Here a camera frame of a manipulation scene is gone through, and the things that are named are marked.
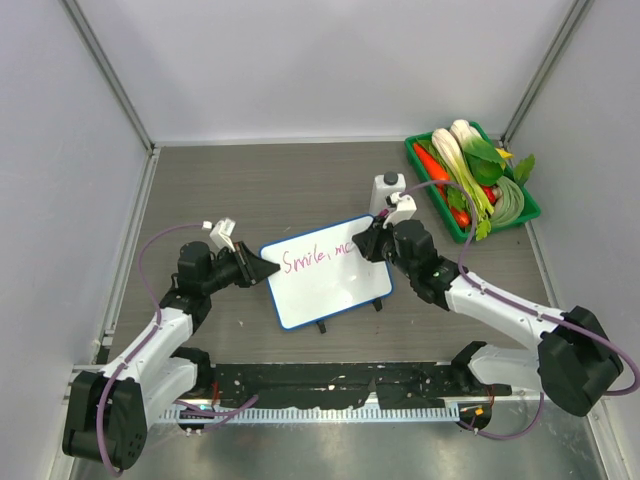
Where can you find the red chili toy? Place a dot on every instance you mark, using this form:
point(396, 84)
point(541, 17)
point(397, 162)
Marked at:
point(461, 217)

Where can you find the white plastic bottle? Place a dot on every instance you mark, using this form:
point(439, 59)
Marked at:
point(385, 185)

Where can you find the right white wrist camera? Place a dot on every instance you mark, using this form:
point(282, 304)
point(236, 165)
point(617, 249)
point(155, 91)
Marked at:
point(400, 207)

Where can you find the bok choy toy front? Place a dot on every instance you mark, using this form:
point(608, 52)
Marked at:
point(451, 153)

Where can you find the blue framed whiteboard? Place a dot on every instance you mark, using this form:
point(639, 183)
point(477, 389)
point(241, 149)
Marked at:
point(322, 274)

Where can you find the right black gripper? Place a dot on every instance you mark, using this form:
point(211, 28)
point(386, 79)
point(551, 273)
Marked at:
point(369, 241)

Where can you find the bok choy toy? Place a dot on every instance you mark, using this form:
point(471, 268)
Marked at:
point(451, 153)
point(472, 143)

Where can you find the bok choy toy rear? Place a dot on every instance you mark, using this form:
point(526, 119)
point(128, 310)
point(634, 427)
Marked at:
point(472, 143)

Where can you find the green celery toy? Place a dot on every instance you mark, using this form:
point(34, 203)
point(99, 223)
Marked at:
point(478, 201)

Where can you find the orange toy carrot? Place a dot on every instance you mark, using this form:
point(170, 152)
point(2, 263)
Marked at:
point(435, 171)

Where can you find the whiteboard wire stand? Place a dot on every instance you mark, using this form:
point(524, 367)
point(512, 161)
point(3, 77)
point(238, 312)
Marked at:
point(376, 305)

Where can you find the white slotted cable duct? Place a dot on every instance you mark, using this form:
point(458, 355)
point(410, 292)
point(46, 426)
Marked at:
point(369, 413)

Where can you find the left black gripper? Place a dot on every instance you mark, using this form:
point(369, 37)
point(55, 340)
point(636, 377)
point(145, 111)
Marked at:
point(250, 268)

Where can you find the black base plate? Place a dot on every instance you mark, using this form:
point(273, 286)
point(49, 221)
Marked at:
point(338, 386)

